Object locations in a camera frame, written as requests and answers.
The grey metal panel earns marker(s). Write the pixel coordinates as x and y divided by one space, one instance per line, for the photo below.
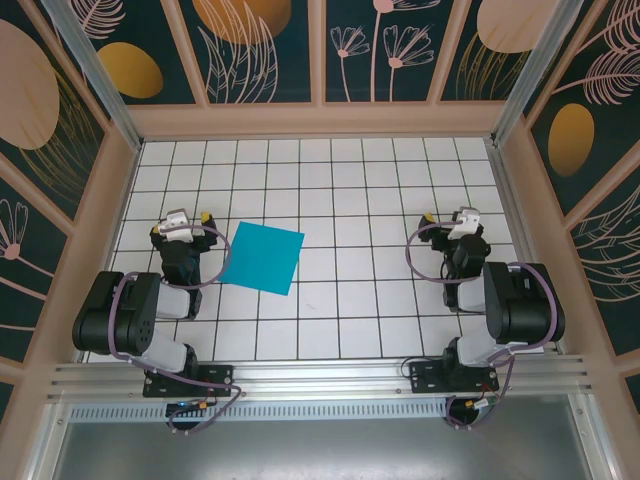
320 450

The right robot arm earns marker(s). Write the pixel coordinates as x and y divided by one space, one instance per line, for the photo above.
525 310

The aluminium mounting rail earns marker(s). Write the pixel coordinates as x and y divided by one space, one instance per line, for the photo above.
320 380

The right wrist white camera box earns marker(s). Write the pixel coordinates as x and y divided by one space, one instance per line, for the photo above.
464 224

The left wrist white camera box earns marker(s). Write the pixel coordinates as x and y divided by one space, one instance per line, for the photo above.
176 227

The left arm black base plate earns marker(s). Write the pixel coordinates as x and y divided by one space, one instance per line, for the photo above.
220 380

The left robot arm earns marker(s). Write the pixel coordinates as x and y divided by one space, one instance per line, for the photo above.
100 320

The yellow power connector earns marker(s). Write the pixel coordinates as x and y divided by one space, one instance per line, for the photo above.
202 405
472 403

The blue square paper sheet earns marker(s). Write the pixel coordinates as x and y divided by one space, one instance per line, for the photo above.
262 257

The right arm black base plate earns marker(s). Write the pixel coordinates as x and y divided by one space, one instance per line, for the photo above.
425 377

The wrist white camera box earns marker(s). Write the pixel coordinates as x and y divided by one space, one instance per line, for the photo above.
176 227
464 224

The aluminium side rail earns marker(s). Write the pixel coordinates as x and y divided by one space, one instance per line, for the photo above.
520 240

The aluminium corner post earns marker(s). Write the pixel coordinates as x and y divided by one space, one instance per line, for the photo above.
100 85
530 70

